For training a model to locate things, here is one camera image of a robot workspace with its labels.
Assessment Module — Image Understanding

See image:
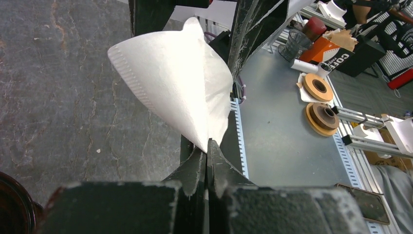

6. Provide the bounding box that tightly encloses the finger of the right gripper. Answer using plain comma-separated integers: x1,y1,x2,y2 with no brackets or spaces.
227,0,289,80
128,0,176,37

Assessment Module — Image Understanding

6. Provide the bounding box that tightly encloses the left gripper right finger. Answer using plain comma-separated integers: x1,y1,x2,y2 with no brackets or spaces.
206,138,255,234

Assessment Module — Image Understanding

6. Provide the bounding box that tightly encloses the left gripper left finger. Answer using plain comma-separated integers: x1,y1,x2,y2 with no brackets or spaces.
164,147,207,234

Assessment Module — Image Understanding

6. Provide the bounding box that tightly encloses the brown transparent dripper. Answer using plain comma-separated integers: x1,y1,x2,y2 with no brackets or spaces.
0,172,43,234

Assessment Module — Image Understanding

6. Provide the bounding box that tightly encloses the orange black coffee box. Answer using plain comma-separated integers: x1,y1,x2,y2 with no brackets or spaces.
299,29,358,70

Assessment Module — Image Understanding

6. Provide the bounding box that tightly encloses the clear plastic measuring cup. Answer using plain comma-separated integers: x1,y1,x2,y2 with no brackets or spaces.
278,29,314,61

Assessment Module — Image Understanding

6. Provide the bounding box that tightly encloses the white paper tube roll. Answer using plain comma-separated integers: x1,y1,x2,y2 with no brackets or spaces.
290,59,333,78

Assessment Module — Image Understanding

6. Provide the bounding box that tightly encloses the brown tape roll on bench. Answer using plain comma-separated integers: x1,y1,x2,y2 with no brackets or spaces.
302,74,334,102

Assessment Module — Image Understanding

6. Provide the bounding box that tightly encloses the dark brown tape roll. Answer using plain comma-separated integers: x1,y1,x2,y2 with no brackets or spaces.
305,102,339,137

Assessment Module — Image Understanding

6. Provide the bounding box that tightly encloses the black smartphone on bench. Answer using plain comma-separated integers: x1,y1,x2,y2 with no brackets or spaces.
335,183,391,225

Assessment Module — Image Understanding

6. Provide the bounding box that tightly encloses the red fire extinguisher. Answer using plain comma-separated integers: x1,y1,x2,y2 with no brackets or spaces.
387,68,413,90

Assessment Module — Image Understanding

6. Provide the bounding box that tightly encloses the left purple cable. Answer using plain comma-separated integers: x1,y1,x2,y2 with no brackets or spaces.
237,76,246,105

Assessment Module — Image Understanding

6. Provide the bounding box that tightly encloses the white cable duct strip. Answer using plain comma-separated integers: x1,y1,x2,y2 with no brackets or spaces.
230,98,249,179

